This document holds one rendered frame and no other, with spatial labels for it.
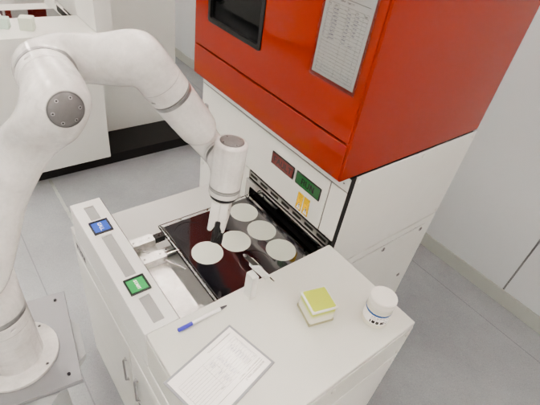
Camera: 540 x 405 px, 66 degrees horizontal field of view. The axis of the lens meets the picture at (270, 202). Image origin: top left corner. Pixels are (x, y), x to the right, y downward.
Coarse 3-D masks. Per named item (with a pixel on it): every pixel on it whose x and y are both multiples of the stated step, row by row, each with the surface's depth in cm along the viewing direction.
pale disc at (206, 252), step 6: (198, 246) 133; (204, 246) 133; (210, 246) 134; (216, 246) 134; (192, 252) 131; (198, 252) 131; (204, 252) 131; (210, 252) 132; (216, 252) 132; (222, 252) 132; (198, 258) 129; (204, 258) 129; (210, 258) 130; (216, 258) 130
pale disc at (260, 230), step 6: (252, 222) 146; (258, 222) 146; (264, 222) 147; (252, 228) 143; (258, 228) 144; (264, 228) 144; (270, 228) 144; (252, 234) 141; (258, 234) 141; (264, 234) 142; (270, 234) 142
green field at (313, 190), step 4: (300, 176) 134; (296, 180) 137; (300, 180) 135; (304, 180) 133; (308, 180) 132; (300, 184) 136; (304, 184) 134; (308, 184) 132; (312, 184) 131; (304, 188) 135; (308, 188) 133; (312, 188) 131; (316, 188) 130; (312, 192) 132; (316, 192) 130; (316, 196) 131
